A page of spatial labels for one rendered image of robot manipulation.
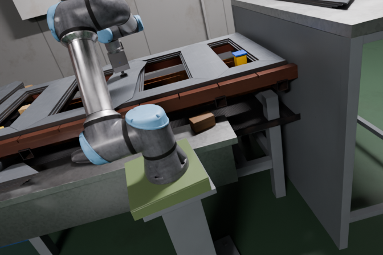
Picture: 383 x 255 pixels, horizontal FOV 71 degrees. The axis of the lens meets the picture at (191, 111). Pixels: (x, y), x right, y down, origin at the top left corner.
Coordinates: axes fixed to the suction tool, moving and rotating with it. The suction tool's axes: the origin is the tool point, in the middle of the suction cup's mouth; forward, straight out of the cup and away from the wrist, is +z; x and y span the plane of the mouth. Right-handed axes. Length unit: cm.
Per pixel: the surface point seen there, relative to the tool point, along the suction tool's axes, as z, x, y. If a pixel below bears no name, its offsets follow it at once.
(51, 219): 47, 25, 59
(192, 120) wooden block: 13, 50, -16
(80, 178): 18, 48, 34
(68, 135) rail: 7.6, 28.4, 34.1
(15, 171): 14, 28, 59
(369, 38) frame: -13, 92, -64
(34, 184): 18, 39, 52
